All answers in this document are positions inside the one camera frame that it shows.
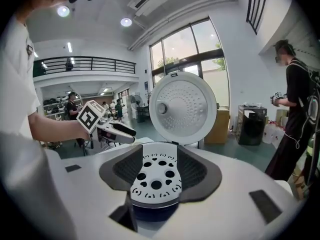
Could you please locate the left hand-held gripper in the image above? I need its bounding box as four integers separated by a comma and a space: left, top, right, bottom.
75, 99, 138, 145

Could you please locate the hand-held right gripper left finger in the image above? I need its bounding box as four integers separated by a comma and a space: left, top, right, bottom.
47, 143, 144, 240

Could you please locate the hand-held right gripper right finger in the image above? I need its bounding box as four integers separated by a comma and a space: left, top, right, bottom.
174, 144, 301, 240

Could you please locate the white steamer tray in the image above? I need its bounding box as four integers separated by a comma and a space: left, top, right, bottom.
129, 141, 183, 208

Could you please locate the person's left forearm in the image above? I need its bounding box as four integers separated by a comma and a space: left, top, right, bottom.
27, 112, 91, 141

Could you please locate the black standing fan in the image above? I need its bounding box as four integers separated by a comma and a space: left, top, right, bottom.
130, 94, 144, 124

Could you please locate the black cabinet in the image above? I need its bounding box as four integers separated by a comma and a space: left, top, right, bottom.
236, 105, 268, 146

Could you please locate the white water jug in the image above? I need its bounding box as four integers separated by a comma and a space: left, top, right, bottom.
271, 127, 286, 149
261, 123, 276, 145

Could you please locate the light wooden cabinet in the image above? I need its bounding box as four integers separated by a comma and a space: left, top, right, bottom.
204, 108, 231, 145

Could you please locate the dark blue rice cooker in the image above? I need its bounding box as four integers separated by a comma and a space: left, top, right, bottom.
131, 70, 218, 223

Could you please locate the white storage shelf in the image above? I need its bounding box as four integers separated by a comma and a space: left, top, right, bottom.
42, 97, 69, 121

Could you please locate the black balcony railing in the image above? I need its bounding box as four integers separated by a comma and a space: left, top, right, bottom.
245, 0, 272, 36
32, 55, 137, 78

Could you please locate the person's white t-shirt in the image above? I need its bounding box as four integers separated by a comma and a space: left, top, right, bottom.
0, 16, 42, 145

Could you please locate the large glass window wall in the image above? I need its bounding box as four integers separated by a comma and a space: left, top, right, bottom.
149, 16, 230, 110

